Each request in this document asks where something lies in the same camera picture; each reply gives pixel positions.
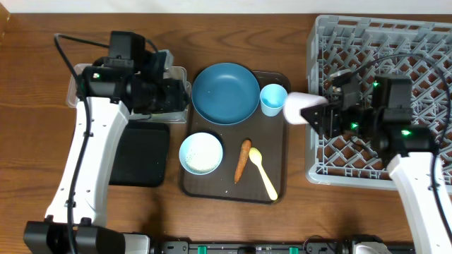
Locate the pink white cup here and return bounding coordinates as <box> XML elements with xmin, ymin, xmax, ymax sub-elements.
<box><xmin>282</xmin><ymin>92</ymin><xmax>328</xmax><ymax>125</ymax></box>

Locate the light blue cup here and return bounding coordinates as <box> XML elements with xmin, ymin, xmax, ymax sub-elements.
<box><xmin>260</xmin><ymin>84</ymin><xmax>288</xmax><ymax>117</ymax></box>

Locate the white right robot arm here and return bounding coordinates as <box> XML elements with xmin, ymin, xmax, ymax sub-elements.
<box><xmin>297</xmin><ymin>73</ymin><xmax>451</xmax><ymax>253</ymax></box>

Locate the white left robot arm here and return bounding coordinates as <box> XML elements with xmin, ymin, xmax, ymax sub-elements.
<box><xmin>23</xmin><ymin>31</ymin><xmax>190</xmax><ymax>253</ymax></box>

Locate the grey dishwasher rack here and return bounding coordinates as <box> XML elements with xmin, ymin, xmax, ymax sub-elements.
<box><xmin>305</xmin><ymin>15</ymin><xmax>451</xmax><ymax>190</ymax></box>

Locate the clear plastic bin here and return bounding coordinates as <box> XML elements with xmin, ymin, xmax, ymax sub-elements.
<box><xmin>66</xmin><ymin>66</ymin><xmax>191</xmax><ymax>123</ymax></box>

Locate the dark blue plate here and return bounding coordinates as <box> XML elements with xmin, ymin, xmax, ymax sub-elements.
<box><xmin>191</xmin><ymin>63</ymin><xmax>261</xmax><ymax>125</ymax></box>

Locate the light blue bowl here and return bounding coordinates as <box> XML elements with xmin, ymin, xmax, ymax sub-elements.
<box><xmin>179</xmin><ymin>132</ymin><xmax>223</xmax><ymax>175</ymax></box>

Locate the black plastic bin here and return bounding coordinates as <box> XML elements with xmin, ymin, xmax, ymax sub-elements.
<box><xmin>109</xmin><ymin>121</ymin><xmax>170</xmax><ymax>188</ymax></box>

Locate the cream plastic spoon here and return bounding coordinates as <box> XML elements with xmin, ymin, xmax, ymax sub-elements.
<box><xmin>249</xmin><ymin>147</ymin><xmax>278</xmax><ymax>201</ymax></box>

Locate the orange carrot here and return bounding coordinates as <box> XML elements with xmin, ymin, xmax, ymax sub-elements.
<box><xmin>234</xmin><ymin>139</ymin><xmax>251</xmax><ymax>183</ymax></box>

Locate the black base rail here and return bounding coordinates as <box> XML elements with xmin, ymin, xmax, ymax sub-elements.
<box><xmin>155</xmin><ymin>235</ymin><xmax>414</xmax><ymax>254</ymax></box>

